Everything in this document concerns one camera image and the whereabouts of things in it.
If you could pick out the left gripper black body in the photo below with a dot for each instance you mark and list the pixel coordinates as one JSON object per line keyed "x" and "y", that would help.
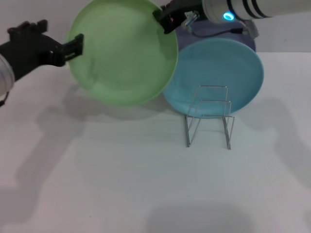
{"x": 26, "y": 51}

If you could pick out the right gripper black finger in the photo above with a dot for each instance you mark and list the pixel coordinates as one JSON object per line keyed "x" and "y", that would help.
{"x": 165, "y": 20}

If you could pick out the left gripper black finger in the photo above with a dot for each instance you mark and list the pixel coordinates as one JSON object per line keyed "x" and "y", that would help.
{"x": 74, "y": 47}

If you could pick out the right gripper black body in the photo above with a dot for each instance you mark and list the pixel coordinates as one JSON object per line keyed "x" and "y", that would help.
{"x": 184, "y": 8}

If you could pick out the green plastic plate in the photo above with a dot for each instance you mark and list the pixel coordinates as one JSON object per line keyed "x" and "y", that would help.
{"x": 124, "y": 51}

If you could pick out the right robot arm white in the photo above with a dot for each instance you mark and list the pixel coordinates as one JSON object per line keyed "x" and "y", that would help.
{"x": 255, "y": 9}

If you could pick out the purple plastic plate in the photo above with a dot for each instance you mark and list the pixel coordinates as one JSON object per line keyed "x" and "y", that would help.
{"x": 213, "y": 30}

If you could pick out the teal plastic plate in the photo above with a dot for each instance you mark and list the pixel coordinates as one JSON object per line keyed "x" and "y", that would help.
{"x": 218, "y": 75}

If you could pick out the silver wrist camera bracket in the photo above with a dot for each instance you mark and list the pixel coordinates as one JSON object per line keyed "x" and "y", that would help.
{"x": 190, "y": 19}

